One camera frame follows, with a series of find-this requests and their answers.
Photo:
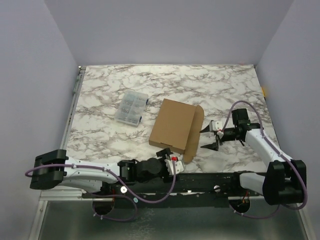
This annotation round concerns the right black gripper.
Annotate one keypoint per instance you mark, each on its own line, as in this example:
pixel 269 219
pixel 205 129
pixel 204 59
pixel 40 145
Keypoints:
pixel 218 136

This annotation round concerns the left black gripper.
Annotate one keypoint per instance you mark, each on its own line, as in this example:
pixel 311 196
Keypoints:
pixel 164 155

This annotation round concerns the brown cardboard box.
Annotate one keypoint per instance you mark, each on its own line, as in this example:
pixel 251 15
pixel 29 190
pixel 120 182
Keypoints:
pixel 177 126

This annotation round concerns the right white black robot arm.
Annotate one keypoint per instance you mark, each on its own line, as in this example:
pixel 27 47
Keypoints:
pixel 284 182

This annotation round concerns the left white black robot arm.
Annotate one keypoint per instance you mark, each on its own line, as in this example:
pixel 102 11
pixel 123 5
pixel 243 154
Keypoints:
pixel 55 168

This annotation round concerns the clear plastic screw organizer box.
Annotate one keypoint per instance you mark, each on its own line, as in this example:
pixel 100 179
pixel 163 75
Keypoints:
pixel 131 108

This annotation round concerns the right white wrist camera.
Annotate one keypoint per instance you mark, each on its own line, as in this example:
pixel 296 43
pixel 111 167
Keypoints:
pixel 216 127

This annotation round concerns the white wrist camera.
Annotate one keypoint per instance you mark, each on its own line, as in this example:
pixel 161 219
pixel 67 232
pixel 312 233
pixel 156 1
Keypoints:
pixel 216 127
pixel 174 165

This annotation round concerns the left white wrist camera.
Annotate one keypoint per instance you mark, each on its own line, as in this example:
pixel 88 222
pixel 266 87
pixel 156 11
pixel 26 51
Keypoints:
pixel 174 165

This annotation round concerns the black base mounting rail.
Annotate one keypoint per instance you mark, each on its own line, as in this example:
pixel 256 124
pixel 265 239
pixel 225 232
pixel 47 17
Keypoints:
pixel 191 190

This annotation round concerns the aluminium extrusion frame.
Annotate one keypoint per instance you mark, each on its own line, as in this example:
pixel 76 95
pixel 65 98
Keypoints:
pixel 42 204

